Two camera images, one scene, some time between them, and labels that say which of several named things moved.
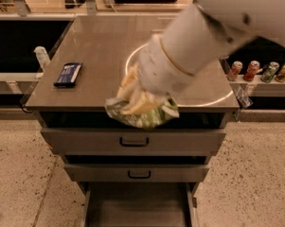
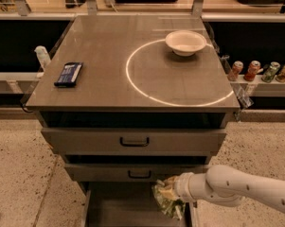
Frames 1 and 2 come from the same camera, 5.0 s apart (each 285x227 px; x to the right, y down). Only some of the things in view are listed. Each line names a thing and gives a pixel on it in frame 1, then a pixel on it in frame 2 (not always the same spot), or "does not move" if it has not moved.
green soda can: [270, 72] does not move
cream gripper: [159, 68] → [182, 186]
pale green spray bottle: [42, 57] does not move
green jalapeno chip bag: [136, 106] → [169, 204]
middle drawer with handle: [136, 173] does not move
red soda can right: [251, 70] does not move
